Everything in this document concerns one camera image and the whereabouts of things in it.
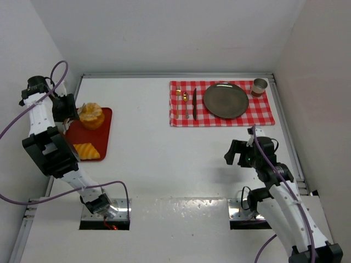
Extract black knife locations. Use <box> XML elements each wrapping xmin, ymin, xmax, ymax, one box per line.
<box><xmin>192</xmin><ymin>88</ymin><xmax>197</xmax><ymax>121</ymax></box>

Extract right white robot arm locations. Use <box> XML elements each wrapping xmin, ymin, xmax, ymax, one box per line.
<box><xmin>224</xmin><ymin>136</ymin><xmax>343</xmax><ymax>262</ymax></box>

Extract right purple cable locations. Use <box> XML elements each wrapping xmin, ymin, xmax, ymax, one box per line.
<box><xmin>248</xmin><ymin>124</ymin><xmax>316</xmax><ymax>263</ymax></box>

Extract red white checkered cloth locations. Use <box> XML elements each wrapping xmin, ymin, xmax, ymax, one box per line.
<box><xmin>169</xmin><ymin>80</ymin><xmax>275</xmax><ymax>127</ymax></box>

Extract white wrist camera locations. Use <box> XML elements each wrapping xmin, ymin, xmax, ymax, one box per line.
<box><xmin>54</xmin><ymin>81</ymin><xmax>67</xmax><ymax>97</ymax></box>
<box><xmin>246</xmin><ymin>127</ymin><xmax>265</xmax><ymax>147</ymax></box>

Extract round orange bread bun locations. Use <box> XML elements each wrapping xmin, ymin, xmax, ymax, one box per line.
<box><xmin>80</xmin><ymin>102</ymin><xmax>105</xmax><ymax>130</ymax></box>

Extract iridescent spoon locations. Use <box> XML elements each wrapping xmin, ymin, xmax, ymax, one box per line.
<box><xmin>182</xmin><ymin>92</ymin><xmax>189</xmax><ymax>119</ymax></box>

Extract dark round plate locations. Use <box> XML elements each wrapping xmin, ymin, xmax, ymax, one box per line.
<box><xmin>203</xmin><ymin>82</ymin><xmax>249</xmax><ymax>119</ymax></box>

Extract metal tongs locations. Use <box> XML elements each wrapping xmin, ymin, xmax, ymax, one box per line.
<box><xmin>61</xmin><ymin>102</ymin><xmax>87</xmax><ymax>135</ymax></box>

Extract orange croissant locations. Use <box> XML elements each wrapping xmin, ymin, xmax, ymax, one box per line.
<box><xmin>73</xmin><ymin>143</ymin><xmax>100</xmax><ymax>160</ymax></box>

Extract metal cup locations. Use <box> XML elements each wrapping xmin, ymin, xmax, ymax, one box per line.
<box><xmin>250</xmin><ymin>78</ymin><xmax>268</xmax><ymax>98</ymax></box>

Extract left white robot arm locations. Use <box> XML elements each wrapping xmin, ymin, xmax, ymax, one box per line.
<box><xmin>20</xmin><ymin>76</ymin><xmax>117</xmax><ymax>219</ymax></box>

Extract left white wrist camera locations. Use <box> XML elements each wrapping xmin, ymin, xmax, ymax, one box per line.
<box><xmin>54</xmin><ymin>81</ymin><xmax>67</xmax><ymax>97</ymax></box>

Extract gold fork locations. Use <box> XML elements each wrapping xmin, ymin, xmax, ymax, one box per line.
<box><xmin>175</xmin><ymin>86</ymin><xmax>182</xmax><ymax>119</ymax></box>

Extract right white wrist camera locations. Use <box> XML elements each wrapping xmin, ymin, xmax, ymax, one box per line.
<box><xmin>246</xmin><ymin>127</ymin><xmax>265</xmax><ymax>147</ymax></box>

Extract red tray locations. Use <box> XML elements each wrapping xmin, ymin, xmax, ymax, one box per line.
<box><xmin>65</xmin><ymin>107</ymin><xmax>112</xmax><ymax>162</ymax></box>

